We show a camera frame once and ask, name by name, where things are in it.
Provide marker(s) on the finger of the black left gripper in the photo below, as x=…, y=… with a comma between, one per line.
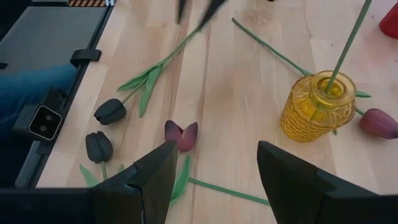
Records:
x=211, y=11
x=181, y=11

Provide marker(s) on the black table-level camera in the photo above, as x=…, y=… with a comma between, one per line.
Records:
x=45, y=123

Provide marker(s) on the black hazard-striped floor mat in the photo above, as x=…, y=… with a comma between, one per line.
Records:
x=87, y=3

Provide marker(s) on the person's leg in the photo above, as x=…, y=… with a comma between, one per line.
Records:
x=28, y=90

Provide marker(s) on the black table edge clip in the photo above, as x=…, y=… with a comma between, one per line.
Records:
x=85, y=56

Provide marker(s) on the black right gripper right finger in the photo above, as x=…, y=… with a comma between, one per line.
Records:
x=295, y=193

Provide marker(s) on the red ribbed glass vase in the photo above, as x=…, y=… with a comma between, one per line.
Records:
x=391, y=23

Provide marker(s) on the black artificial tulip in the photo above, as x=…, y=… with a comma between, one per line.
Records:
x=349, y=40
x=110, y=112
x=99, y=146

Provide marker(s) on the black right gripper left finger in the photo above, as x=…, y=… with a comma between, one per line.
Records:
x=149, y=186

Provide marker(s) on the silver aluminium extrusion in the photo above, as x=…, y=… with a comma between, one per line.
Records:
x=109, y=2

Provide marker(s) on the yellow textured glass vase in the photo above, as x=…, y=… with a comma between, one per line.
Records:
x=311, y=118

